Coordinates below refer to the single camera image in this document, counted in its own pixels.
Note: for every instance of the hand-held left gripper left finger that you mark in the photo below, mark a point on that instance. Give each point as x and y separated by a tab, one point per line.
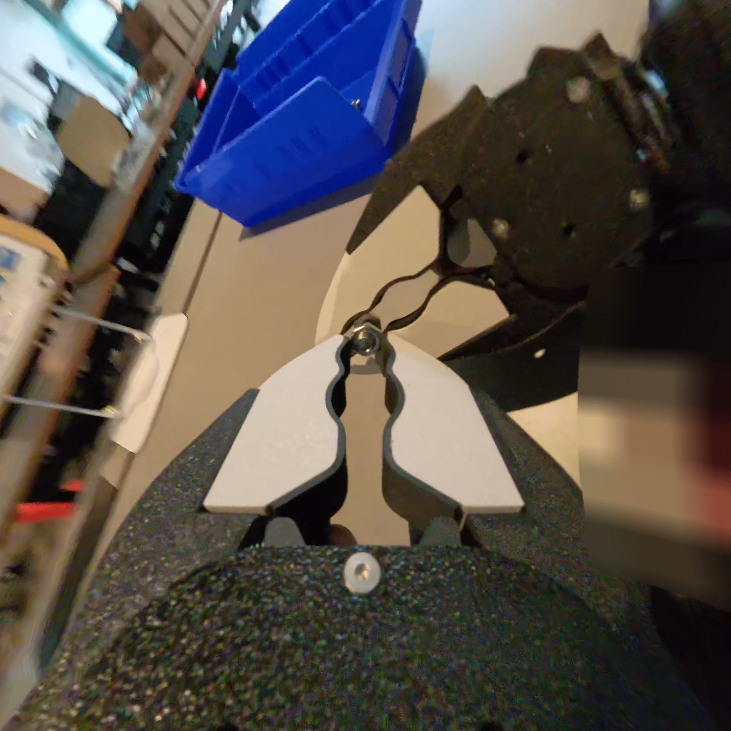
280	440

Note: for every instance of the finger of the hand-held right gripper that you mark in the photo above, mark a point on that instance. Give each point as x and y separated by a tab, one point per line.
463	308
383	257

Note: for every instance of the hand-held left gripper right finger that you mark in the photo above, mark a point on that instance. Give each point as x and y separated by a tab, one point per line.
451	440

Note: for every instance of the blue plastic storage bin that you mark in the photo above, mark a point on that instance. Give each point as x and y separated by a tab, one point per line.
297	126

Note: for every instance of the silver metal bolt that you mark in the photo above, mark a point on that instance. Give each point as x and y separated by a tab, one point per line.
366	343

